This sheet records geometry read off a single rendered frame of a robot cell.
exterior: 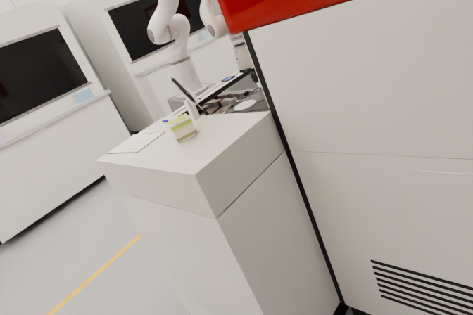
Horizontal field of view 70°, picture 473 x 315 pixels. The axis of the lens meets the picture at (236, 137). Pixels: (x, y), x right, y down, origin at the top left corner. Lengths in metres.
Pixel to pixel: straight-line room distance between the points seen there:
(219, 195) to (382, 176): 0.45
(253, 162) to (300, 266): 0.45
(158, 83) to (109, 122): 0.84
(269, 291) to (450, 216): 0.57
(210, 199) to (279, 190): 0.30
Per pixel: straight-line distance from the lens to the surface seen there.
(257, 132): 1.03
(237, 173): 0.98
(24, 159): 3.94
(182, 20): 1.93
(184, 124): 1.12
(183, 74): 1.91
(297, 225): 1.24
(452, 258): 1.14
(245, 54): 1.40
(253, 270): 1.10
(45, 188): 4.01
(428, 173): 0.96
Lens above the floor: 1.32
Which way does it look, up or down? 21 degrees down
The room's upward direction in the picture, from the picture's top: 23 degrees counter-clockwise
